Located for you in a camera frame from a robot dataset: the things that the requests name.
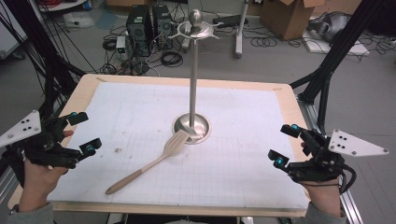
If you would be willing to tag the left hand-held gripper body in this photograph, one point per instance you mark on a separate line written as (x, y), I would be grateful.
(46, 149)

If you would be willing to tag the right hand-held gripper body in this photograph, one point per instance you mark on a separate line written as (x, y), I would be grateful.
(320, 165)

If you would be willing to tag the wooden slotted spatula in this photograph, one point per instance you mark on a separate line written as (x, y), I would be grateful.
(140, 174)

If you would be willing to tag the person's right hand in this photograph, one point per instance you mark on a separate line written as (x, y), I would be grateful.
(323, 194)

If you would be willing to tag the person's left hand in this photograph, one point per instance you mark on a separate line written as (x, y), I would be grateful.
(37, 183)

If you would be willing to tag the white grid mat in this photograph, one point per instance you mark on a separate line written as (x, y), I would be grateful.
(233, 140)

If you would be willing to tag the small white power box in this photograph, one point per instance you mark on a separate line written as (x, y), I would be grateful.
(120, 44)

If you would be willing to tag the flat white board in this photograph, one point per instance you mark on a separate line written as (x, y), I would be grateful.
(342, 48)

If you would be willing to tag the clear plastic bag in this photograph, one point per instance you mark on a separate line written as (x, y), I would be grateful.
(77, 19)

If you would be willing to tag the metal utensil stand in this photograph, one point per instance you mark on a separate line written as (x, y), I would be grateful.
(193, 93)

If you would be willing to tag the large black computer tower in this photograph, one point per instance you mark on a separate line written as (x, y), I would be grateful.
(139, 29)

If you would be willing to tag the grey plastic device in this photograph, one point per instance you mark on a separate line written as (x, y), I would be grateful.
(330, 26)

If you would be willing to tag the white stand leg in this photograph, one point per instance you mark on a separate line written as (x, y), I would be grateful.
(240, 31)

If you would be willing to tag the brown cardboard box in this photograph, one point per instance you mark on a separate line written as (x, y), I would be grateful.
(286, 18)

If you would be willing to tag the round white table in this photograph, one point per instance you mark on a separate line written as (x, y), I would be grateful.
(62, 5)

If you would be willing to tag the small black computer tower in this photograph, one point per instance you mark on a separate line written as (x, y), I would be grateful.
(162, 26)

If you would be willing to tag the black power strip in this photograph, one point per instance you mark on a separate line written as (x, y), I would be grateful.
(229, 20)

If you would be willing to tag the aluminium rail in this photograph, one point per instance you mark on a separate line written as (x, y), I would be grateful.
(350, 205)
(6, 186)

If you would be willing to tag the black metal frame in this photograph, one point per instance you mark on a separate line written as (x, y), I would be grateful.
(46, 62)
(336, 49)

